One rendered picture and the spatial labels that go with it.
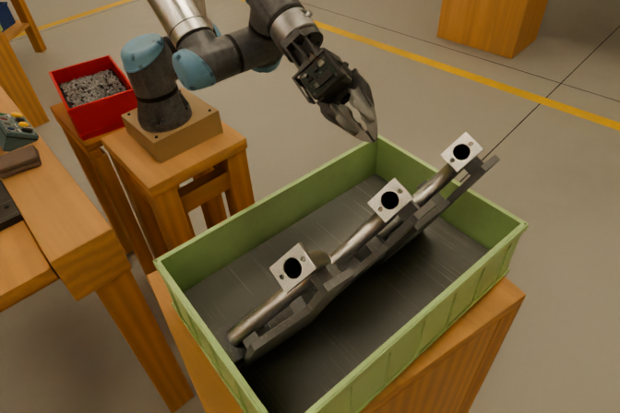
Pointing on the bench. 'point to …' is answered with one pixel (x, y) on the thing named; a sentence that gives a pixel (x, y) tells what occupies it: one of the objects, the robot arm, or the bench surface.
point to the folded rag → (19, 161)
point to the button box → (12, 140)
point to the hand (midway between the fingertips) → (371, 135)
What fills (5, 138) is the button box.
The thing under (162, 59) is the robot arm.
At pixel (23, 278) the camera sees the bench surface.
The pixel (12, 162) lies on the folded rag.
